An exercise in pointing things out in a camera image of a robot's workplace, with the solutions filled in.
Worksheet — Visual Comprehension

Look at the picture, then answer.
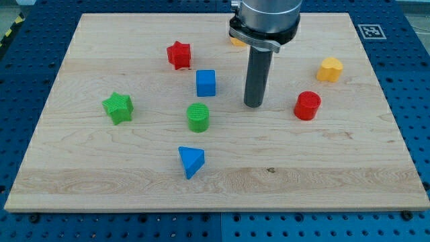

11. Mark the yellow hexagon block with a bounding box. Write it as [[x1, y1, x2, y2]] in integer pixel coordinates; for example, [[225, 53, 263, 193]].
[[230, 36, 248, 47]]

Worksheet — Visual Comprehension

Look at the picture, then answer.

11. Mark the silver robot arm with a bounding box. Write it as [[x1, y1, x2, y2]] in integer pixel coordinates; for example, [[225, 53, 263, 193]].
[[229, 0, 302, 53]]

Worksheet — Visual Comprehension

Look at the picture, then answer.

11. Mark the light wooden board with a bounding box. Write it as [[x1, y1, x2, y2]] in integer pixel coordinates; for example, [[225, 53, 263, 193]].
[[5, 13, 429, 212]]

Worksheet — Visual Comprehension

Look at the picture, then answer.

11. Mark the green cylinder block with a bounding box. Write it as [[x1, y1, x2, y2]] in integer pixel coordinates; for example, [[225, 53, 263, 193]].
[[186, 102, 210, 132]]

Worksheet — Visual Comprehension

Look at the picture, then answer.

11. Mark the blue cube block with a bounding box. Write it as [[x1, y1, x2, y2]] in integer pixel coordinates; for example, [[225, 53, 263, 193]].
[[196, 70, 216, 97]]

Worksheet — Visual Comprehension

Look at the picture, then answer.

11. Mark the blue triangle block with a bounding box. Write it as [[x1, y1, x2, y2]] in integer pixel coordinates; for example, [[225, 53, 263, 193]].
[[178, 147, 205, 179]]

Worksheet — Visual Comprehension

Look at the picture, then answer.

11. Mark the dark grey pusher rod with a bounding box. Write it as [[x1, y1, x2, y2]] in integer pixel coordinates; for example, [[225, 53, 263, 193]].
[[244, 46, 273, 108]]

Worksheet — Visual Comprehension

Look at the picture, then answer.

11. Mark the red star block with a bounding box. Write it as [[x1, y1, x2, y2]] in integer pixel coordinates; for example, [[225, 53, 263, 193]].
[[167, 41, 191, 70]]

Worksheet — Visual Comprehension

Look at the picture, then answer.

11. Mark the red cylinder block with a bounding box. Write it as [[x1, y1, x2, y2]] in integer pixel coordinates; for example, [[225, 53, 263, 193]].
[[294, 91, 322, 120]]

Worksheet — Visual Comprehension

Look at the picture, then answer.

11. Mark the green star block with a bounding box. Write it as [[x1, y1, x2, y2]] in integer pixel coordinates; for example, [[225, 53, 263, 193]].
[[102, 92, 134, 125]]

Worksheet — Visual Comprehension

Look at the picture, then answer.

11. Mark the yellow heart block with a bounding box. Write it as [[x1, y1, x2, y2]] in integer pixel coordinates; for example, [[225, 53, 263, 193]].
[[316, 56, 343, 82]]

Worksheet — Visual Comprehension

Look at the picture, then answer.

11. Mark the white fiducial marker tag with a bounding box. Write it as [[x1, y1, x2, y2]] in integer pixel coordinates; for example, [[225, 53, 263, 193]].
[[358, 24, 386, 40]]

